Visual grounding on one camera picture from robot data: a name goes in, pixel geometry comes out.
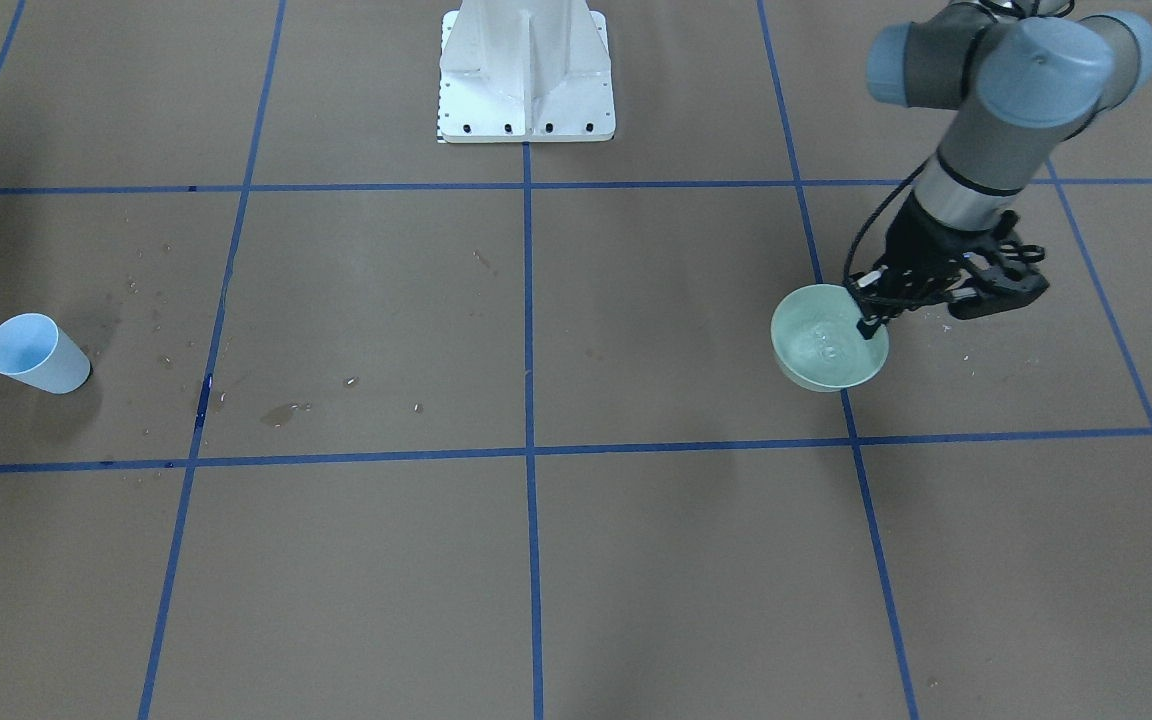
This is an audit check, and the blue tape line lengthwise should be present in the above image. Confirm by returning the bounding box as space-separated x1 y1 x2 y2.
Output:
521 143 547 719

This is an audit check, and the blue tape line near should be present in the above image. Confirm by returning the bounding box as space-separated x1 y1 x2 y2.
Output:
0 177 1152 197

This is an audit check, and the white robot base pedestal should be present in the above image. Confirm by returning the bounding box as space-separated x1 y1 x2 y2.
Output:
435 1 617 143

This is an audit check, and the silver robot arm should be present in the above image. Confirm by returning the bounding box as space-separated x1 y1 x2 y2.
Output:
844 1 1152 340

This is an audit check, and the blue tape line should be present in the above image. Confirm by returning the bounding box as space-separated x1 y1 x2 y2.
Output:
0 177 1152 197
136 1 289 719

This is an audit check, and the blue tape line crosswise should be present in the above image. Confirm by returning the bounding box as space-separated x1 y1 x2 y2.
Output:
0 427 1152 473

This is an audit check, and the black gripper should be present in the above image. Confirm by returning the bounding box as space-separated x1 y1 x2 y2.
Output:
844 195 1020 341

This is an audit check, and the light blue plastic cup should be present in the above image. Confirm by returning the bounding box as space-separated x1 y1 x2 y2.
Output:
0 313 92 395

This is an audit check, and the black braided cable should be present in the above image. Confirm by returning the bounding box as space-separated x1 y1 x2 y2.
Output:
841 160 937 291

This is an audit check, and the mint green ceramic bowl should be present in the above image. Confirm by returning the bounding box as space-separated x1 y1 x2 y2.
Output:
771 285 890 393

